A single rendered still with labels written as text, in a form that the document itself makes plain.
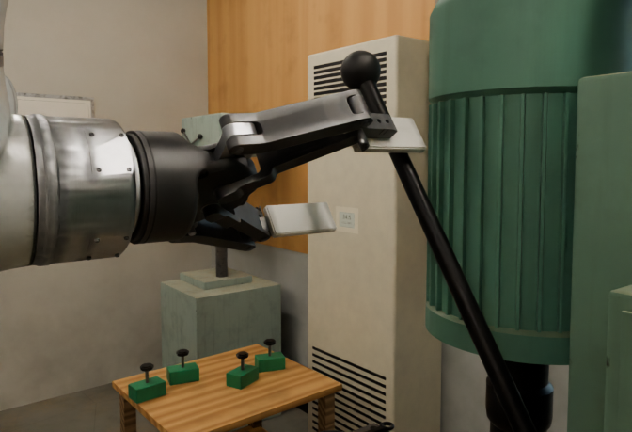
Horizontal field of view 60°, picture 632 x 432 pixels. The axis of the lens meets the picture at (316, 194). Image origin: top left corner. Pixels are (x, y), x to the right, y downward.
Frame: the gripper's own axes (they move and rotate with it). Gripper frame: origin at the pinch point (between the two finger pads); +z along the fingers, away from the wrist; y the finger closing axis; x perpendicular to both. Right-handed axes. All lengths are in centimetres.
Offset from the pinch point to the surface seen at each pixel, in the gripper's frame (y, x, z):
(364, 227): -116, 47, 107
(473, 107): 9.4, 1.0, 5.9
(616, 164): 16.1, -8.8, 7.2
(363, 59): 6.5, 7.9, -0.6
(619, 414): 15.1, -21.9, -5.1
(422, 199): 5.6, -5.1, -0.1
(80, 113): -233, 186, 44
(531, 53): 15.3, 1.8, 7.0
